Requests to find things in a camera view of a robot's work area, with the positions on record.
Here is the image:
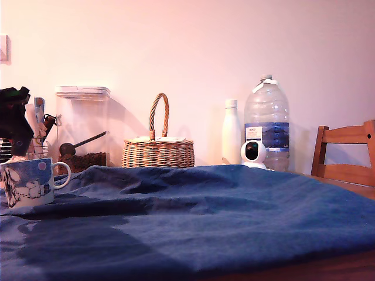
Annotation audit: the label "dark coffee scoop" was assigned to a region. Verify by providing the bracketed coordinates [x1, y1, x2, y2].
[59, 131, 107, 157]

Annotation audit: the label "wooden chair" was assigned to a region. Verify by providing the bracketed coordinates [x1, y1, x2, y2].
[310, 119, 375, 187]

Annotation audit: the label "white insulated bottle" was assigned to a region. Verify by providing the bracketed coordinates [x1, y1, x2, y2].
[221, 99, 242, 166]

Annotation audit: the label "white wall plate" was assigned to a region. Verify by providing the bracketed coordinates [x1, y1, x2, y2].
[0, 34, 12, 66]

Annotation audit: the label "blue cloth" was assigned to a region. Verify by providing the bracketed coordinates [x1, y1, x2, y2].
[0, 164, 375, 281]

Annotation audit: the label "coffee beans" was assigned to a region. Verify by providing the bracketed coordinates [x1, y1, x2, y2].
[58, 151, 107, 174]

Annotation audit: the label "large clear water bottle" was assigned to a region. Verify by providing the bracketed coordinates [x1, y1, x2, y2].
[243, 74, 291, 173]

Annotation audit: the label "blue patterned utensil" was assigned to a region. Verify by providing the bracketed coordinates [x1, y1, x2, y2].
[33, 97, 46, 124]

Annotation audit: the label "dark brown utensil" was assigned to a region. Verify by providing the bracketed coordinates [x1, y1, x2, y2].
[43, 114, 57, 138]

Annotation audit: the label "small white round camera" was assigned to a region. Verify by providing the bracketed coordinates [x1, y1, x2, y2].
[240, 140, 268, 170]

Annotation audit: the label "wicker basket with handle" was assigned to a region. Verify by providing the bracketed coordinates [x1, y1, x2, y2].
[121, 92, 196, 169]

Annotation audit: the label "wire utensil rack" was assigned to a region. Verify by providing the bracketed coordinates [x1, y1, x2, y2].
[0, 133, 49, 163]

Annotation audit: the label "clear container with white lid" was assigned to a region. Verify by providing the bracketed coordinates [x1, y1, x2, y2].
[54, 85, 111, 174]

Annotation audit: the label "blue white cartoon mug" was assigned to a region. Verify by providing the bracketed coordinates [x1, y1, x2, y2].
[0, 157, 73, 209]

